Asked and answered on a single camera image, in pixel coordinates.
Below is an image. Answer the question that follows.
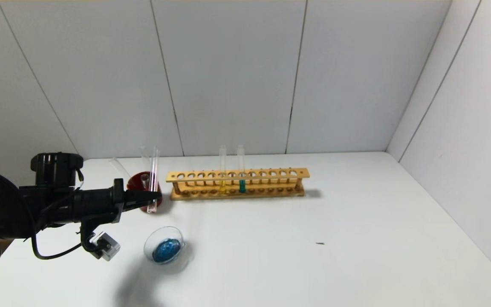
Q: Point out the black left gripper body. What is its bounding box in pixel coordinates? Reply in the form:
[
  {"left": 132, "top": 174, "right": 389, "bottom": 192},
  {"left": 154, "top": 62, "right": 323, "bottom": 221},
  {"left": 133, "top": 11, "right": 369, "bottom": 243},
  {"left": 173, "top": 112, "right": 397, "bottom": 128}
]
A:
[{"left": 74, "top": 178, "right": 125, "bottom": 223}]

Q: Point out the test tube with red pigment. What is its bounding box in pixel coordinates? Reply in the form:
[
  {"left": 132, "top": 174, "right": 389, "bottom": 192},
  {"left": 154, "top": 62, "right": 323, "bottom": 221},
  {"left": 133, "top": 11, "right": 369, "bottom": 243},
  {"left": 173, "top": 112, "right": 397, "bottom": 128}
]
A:
[{"left": 147, "top": 146, "right": 161, "bottom": 214}]

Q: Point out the empty clear test tube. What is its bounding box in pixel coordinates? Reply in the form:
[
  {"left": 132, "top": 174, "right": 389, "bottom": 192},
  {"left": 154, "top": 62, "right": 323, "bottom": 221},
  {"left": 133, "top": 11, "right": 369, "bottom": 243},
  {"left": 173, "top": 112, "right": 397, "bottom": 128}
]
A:
[
  {"left": 140, "top": 147, "right": 151, "bottom": 175},
  {"left": 111, "top": 158, "right": 133, "bottom": 182}
]

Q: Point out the test tube with yellow pigment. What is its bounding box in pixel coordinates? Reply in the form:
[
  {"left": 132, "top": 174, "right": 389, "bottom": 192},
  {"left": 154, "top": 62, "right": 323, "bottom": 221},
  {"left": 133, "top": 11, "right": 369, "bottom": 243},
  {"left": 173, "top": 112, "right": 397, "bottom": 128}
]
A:
[{"left": 219, "top": 145, "right": 227, "bottom": 194}]

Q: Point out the test tube with teal pigment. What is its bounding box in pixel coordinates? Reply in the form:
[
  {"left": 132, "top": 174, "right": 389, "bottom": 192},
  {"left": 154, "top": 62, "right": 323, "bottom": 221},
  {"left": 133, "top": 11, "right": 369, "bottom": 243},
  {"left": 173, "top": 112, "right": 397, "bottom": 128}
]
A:
[{"left": 237, "top": 145, "right": 246, "bottom": 194}]

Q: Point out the wooden test tube rack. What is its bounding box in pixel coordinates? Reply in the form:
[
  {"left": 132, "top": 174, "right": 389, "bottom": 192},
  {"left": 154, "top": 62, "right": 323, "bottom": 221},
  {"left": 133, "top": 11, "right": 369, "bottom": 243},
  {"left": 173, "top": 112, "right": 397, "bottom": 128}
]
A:
[{"left": 166, "top": 168, "right": 310, "bottom": 201}]

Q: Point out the red cylindrical cup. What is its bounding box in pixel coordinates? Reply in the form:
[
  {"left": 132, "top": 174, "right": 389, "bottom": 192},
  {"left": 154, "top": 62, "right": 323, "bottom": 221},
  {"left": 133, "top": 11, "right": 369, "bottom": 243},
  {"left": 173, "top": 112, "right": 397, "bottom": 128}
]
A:
[{"left": 127, "top": 171, "right": 164, "bottom": 213}]

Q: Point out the clear glass dish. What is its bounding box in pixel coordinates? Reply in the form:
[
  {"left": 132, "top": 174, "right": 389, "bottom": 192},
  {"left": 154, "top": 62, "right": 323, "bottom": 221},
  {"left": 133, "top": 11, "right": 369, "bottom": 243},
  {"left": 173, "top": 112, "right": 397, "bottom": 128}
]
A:
[{"left": 144, "top": 226, "right": 193, "bottom": 274}]

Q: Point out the black and white wrist camera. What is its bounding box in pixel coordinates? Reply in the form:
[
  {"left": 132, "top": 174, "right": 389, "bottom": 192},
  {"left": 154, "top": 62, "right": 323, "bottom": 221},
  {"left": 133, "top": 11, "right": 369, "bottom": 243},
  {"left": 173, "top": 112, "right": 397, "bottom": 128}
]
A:
[{"left": 79, "top": 217, "right": 121, "bottom": 261}]

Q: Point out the black cable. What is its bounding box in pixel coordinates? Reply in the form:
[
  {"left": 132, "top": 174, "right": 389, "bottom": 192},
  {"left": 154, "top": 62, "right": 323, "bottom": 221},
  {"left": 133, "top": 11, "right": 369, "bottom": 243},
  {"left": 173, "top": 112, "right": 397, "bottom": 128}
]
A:
[{"left": 30, "top": 213, "right": 85, "bottom": 261}]

